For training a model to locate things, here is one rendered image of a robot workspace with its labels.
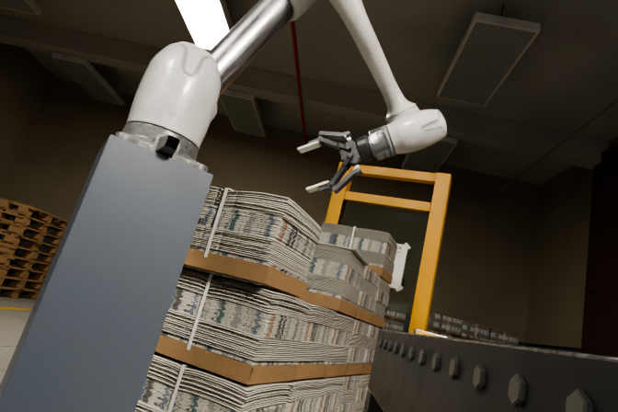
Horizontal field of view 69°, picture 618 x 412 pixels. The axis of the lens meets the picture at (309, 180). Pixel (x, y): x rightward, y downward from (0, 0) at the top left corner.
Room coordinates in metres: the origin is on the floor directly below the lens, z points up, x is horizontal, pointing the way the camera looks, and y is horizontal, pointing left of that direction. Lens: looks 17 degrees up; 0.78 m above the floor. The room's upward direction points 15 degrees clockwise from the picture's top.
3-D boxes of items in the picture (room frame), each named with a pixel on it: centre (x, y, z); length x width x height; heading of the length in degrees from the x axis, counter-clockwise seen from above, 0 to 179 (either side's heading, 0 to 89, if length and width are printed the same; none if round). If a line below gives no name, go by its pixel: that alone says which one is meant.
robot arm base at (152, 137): (0.88, 0.31, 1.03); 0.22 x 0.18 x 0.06; 28
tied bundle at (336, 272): (1.87, -0.10, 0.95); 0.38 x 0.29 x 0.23; 67
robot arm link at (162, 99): (0.90, 0.32, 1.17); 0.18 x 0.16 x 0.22; 21
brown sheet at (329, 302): (1.87, -0.11, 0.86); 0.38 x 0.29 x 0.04; 67
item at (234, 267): (1.28, 0.05, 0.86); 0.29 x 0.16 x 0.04; 155
